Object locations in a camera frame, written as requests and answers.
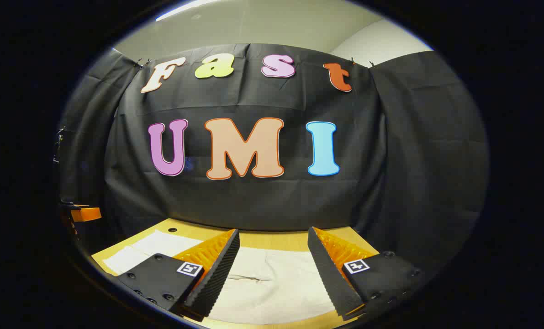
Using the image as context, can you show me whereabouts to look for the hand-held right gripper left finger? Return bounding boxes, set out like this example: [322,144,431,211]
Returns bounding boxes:
[116,228,241,323]

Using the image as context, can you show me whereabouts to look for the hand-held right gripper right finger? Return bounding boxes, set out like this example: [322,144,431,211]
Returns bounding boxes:
[307,226,426,321]

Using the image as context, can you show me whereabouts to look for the white jeans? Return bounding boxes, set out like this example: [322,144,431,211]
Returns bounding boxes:
[103,230,341,326]

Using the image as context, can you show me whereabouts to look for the black backdrop cloth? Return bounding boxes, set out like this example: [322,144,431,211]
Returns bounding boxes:
[56,43,490,275]

